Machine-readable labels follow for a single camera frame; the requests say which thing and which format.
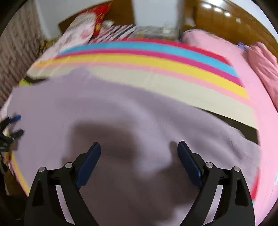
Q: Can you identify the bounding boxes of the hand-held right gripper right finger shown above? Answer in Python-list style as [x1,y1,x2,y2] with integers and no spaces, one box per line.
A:
[177,141,255,226]

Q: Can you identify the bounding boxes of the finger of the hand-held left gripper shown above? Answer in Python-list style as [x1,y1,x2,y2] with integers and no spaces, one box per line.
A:
[2,115,22,127]
[9,129,25,139]

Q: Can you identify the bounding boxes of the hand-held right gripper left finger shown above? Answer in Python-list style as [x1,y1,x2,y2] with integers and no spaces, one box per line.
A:
[24,142,101,226]

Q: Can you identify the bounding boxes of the purple pants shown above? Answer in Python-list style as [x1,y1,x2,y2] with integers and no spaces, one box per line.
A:
[9,66,262,226]

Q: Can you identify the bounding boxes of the floral curtain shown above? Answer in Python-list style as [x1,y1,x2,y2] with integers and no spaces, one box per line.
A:
[0,4,44,105]

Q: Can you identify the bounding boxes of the brown patterned blanket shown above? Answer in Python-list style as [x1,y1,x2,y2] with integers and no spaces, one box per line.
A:
[37,39,55,55]

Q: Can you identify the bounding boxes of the pink floral quilt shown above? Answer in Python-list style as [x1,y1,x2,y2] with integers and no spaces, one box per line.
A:
[32,37,72,63]

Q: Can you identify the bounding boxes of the striped colourful blanket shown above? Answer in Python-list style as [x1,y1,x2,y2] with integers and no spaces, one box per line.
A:
[11,39,261,196]

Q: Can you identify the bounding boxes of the pink patterned pillow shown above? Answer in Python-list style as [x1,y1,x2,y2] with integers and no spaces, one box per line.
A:
[60,14,97,44]

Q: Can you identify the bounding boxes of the plaid cloth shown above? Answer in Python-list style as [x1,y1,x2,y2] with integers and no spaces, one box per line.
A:
[89,24,136,43]

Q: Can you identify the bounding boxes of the red pillow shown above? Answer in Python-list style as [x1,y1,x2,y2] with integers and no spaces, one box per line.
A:
[78,2,112,36]

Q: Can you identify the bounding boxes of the floral covered nightstand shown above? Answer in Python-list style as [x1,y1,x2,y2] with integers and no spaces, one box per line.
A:
[130,25,182,41]

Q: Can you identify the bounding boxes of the carved wooden headboard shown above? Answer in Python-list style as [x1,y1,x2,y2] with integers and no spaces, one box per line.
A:
[182,0,278,53]

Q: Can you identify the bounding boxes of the dark plain wooden headboard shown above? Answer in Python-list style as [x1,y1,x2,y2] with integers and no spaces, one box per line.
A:
[58,0,136,35]

